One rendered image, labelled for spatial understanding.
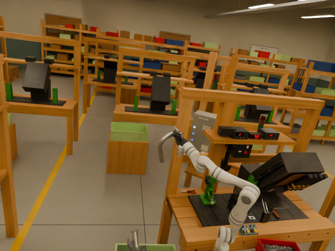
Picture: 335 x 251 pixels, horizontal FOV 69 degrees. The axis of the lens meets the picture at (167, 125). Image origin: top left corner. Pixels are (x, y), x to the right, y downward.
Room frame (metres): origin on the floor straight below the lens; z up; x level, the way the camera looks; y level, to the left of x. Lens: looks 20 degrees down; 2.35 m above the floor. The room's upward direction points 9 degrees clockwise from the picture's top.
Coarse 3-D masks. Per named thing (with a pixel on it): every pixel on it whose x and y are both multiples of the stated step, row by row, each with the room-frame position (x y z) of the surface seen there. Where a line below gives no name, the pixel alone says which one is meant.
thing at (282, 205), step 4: (260, 196) 1.89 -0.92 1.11; (264, 196) 1.86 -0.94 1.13; (268, 196) 1.87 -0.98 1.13; (272, 196) 1.88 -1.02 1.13; (276, 196) 1.89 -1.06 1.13; (264, 200) 1.83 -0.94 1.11; (268, 200) 1.81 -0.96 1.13; (272, 200) 1.81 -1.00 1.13; (276, 200) 1.82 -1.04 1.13; (280, 200) 1.83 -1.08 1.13; (268, 204) 1.78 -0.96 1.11; (272, 204) 1.76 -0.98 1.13; (276, 204) 1.76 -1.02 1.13; (280, 204) 1.77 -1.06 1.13; (284, 204) 1.78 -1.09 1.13; (272, 208) 1.72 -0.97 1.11; (276, 208) 1.72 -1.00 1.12; (280, 208) 1.73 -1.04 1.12; (284, 208) 1.75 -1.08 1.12; (288, 208) 1.76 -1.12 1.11
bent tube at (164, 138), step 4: (176, 128) 1.58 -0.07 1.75; (172, 132) 1.56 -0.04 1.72; (164, 136) 1.53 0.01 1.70; (168, 136) 1.53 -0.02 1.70; (160, 140) 1.52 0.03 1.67; (164, 140) 1.52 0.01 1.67; (160, 144) 1.51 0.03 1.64; (160, 148) 1.52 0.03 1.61; (160, 152) 1.54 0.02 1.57; (160, 156) 1.55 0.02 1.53; (160, 160) 1.58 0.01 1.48
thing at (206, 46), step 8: (152, 48) 11.41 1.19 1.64; (160, 48) 11.50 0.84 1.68; (200, 48) 11.36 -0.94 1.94; (208, 48) 11.47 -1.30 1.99; (216, 48) 11.61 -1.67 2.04; (192, 56) 11.35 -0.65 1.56; (176, 64) 11.21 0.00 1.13; (200, 64) 11.47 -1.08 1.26; (216, 64) 11.58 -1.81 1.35; (192, 80) 11.57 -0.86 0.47
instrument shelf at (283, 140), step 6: (204, 132) 2.18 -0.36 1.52; (210, 132) 2.16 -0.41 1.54; (210, 138) 2.05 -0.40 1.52; (216, 138) 2.03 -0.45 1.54; (222, 138) 2.05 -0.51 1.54; (228, 138) 2.07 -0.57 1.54; (282, 138) 2.29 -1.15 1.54; (288, 138) 2.32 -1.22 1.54; (258, 144) 2.13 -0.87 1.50; (264, 144) 2.15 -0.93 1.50; (270, 144) 2.17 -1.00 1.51; (276, 144) 2.19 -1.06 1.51; (282, 144) 2.21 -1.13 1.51; (288, 144) 2.23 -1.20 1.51; (294, 144) 2.25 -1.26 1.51
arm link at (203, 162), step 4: (200, 156) 1.32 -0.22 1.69; (204, 156) 1.32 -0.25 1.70; (200, 160) 1.29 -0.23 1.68; (204, 160) 1.29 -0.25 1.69; (208, 160) 1.30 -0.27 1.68; (196, 164) 1.32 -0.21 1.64; (200, 164) 1.29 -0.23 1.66; (204, 164) 1.28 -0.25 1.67; (208, 164) 1.28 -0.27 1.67; (212, 164) 1.29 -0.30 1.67; (200, 168) 1.29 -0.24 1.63; (204, 168) 1.30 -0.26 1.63; (208, 168) 1.26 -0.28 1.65; (212, 168) 1.26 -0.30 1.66; (216, 168) 1.26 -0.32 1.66; (212, 172) 1.25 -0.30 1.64
